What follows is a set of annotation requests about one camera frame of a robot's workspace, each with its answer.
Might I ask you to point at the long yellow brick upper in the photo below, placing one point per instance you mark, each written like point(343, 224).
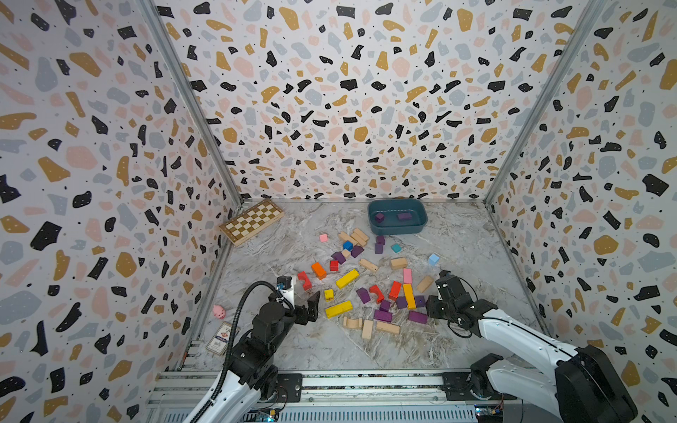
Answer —
point(348, 278)

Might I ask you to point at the natural wood flat brick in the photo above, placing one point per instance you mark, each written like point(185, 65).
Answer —
point(388, 328)

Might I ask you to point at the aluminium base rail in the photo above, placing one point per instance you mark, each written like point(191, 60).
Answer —
point(417, 395)

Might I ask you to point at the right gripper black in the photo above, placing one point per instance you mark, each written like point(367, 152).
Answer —
point(430, 306)

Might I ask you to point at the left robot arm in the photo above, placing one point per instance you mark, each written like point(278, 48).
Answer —
point(248, 375)

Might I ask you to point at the upright yellow brick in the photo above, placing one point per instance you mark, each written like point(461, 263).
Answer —
point(409, 296)

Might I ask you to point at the pink brick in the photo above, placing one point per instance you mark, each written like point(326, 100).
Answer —
point(408, 277)

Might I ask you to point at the pink toy pig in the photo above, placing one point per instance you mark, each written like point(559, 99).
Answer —
point(219, 312)

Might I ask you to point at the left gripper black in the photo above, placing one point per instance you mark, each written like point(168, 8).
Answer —
point(302, 319)

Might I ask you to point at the red arch brick centre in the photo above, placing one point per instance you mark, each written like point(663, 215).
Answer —
point(377, 293)

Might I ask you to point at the long yellow brick lower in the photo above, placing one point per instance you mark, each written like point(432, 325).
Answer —
point(339, 309)

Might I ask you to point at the red arch brick left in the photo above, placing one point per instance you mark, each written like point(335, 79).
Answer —
point(304, 280)

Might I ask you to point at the natural wood brick right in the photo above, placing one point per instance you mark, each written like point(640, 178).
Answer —
point(425, 284)

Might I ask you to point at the natural wood arch brick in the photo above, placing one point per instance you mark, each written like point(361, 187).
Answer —
point(352, 324)

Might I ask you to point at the teal storage bin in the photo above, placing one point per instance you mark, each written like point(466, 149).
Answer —
point(391, 225)

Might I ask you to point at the playing card box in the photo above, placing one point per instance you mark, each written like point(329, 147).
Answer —
point(218, 343)

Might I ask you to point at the red arch brick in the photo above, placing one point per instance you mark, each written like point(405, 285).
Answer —
point(304, 280)
point(377, 293)

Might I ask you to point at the light blue cube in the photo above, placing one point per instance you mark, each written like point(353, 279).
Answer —
point(433, 259)

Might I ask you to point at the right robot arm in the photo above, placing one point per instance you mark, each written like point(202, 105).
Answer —
point(574, 384)

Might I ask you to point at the orange brick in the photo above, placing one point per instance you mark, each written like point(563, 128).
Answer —
point(319, 271)

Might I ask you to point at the long yellow brick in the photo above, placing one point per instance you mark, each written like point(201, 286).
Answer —
point(348, 278)
point(339, 309)

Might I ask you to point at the wooden chessboard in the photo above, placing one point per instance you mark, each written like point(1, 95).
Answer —
point(251, 222)

